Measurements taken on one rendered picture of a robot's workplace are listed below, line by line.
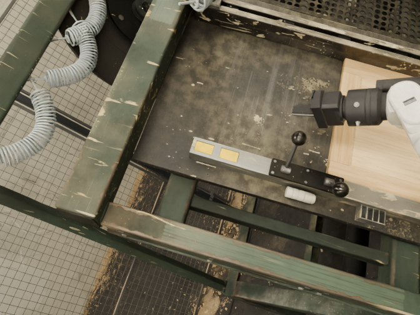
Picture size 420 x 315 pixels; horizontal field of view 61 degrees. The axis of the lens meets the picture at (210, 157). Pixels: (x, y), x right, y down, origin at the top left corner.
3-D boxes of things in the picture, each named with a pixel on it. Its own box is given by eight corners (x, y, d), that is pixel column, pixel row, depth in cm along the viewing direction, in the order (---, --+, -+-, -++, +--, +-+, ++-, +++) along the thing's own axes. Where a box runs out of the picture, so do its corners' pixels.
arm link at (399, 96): (385, 107, 85) (414, 154, 78) (382, 89, 78) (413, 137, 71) (413, 94, 83) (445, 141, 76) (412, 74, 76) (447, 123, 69)
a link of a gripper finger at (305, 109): (294, 105, 94) (317, 104, 91) (292, 115, 93) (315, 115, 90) (292, 102, 93) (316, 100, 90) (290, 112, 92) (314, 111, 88)
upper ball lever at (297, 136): (290, 179, 94) (309, 138, 86) (276, 175, 94) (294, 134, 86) (290, 170, 97) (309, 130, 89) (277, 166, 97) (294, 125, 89)
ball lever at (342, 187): (332, 190, 96) (348, 201, 82) (319, 186, 96) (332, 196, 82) (336, 177, 95) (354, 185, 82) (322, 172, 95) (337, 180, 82)
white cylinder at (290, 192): (283, 197, 97) (311, 205, 97) (286, 194, 94) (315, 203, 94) (285, 187, 98) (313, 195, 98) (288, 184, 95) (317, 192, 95)
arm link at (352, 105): (307, 112, 84) (361, 109, 77) (313, 79, 87) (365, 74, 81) (319, 139, 93) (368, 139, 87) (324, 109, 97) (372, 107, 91)
